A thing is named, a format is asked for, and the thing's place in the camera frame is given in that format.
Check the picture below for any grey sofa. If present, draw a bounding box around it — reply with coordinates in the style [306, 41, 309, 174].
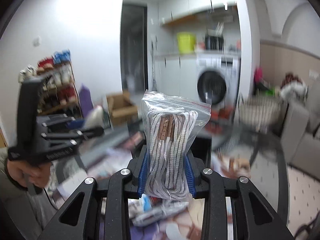
[280, 81, 320, 179]

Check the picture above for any white washing machine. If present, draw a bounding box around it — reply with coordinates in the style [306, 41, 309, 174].
[196, 53, 241, 108]

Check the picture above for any bagged white brown rope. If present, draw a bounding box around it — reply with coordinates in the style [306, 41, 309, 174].
[140, 89, 212, 202]

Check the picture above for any pile of clothes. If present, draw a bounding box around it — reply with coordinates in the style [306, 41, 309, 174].
[279, 72, 308, 101]

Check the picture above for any woven laundry basket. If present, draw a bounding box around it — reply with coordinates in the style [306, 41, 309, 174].
[238, 96, 281, 131]

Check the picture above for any black cardboard box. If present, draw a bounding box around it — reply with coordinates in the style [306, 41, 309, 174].
[127, 131, 212, 172]

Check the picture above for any purple rolled mat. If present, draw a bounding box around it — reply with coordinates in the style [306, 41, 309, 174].
[79, 84, 93, 118]

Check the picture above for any brown cardboard box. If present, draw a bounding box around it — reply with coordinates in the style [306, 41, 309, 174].
[106, 90, 138, 127]

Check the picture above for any anime print table mat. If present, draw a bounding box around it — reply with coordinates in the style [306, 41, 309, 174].
[57, 140, 258, 239]

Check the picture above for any yellow-green bucket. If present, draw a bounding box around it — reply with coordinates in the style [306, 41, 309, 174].
[177, 32, 196, 54]

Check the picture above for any wooden shoe rack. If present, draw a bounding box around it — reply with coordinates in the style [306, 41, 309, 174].
[18, 50, 82, 117]

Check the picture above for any person's left hand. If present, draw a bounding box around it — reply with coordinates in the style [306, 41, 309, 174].
[6, 160, 52, 189]

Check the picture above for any red box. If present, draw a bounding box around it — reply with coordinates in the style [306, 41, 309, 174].
[204, 106, 234, 134]

